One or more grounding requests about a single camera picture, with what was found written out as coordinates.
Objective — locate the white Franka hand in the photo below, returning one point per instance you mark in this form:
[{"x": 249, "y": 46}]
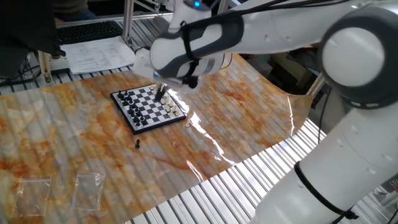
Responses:
[{"x": 141, "y": 63}]

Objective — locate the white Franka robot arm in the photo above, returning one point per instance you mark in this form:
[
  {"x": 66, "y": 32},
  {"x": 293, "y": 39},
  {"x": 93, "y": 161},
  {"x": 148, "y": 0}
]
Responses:
[{"x": 280, "y": 31}]

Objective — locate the black and white chessboard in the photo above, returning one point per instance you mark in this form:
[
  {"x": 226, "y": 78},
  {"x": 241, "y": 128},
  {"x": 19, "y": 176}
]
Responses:
[{"x": 149, "y": 107}]

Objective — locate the white printed paper sheet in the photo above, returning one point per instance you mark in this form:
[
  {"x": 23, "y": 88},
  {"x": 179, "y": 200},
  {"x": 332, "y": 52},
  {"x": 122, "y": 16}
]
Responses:
[{"x": 93, "y": 56}]

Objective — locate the orange marble pattern mat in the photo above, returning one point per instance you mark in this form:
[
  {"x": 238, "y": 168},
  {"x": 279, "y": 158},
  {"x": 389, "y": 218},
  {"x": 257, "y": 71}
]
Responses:
[{"x": 93, "y": 149}]

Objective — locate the black computer keyboard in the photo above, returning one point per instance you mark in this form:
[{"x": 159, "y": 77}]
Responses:
[{"x": 90, "y": 32}]

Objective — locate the person in blue jeans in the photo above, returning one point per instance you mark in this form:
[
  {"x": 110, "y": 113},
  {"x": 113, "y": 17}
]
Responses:
[{"x": 79, "y": 15}]

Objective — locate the clear plastic zip bag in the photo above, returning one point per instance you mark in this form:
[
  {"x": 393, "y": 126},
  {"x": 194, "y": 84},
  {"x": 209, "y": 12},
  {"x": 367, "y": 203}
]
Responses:
[
  {"x": 88, "y": 193},
  {"x": 31, "y": 197}
]

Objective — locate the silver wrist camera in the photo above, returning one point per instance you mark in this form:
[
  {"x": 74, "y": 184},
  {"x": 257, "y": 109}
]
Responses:
[{"x": 169, "y": 81}]

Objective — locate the tall aluminium frame post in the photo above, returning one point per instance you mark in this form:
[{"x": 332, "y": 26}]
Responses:
[{"x": 127, "y": 18}]

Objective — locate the short aluminium frame post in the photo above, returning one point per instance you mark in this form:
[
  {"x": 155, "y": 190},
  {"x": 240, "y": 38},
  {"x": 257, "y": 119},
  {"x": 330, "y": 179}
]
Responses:
[{"x": 45, "y": 68}]

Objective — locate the slanted aluminium frame post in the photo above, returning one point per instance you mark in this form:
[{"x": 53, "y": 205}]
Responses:
[{"x": 315, "y": 85}]

